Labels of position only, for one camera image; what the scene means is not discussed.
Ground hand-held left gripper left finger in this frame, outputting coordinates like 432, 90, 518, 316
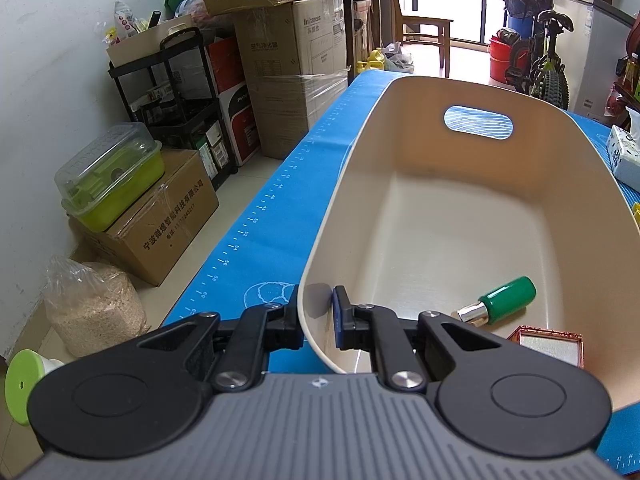
136, 298, 305, 395

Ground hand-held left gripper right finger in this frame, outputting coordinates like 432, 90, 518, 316
331, 285, 506, 395

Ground beige plastic basin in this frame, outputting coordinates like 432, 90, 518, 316
298, 76, 640, 412

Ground blue table mat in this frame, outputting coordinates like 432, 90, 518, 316
162, 70, 640, 480

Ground green stubby screwdriver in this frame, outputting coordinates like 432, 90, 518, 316
451, 276, 537, 327

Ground printed cardboard box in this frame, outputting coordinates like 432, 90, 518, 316
82, 149, 220, 287

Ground clear bag of grain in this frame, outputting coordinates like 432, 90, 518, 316
42, 256, 148, 358

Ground red framed mirror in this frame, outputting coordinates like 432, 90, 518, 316
506, 325, 585, 370

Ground red and white box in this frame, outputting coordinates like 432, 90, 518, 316
207, 35, 261, 167

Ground green container with clear lid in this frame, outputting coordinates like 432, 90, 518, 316
54, 122, 166, 233

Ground black utility cart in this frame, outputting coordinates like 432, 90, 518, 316
108, 26, 238, 191

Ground large wrapped cardboard box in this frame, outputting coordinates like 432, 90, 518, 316
234, 0, 348, 161

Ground white plastic bag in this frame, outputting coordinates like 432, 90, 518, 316
382, 42, 415, 73

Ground white cup with green lid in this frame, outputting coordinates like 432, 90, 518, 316
5, 349, 65, 426

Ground red bucket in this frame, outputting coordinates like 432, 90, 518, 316
489, 30, 531, 86

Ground wooden chair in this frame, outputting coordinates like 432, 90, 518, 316
387, 0, 453, 78

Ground open cardboard box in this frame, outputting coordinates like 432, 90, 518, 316
106, 14, 198, 68

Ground tissue pack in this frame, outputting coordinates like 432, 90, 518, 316
607, 107, 640, 186

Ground black and green bicycle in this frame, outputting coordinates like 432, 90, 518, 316
500, 0, 576, 111

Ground blue bucket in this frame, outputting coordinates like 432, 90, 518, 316
507, 12, 538, 41

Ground white chest freezer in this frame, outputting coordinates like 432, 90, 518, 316
552, 0, 638, 118

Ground bottles on shelf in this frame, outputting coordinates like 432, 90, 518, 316
607, 55, 640, 126

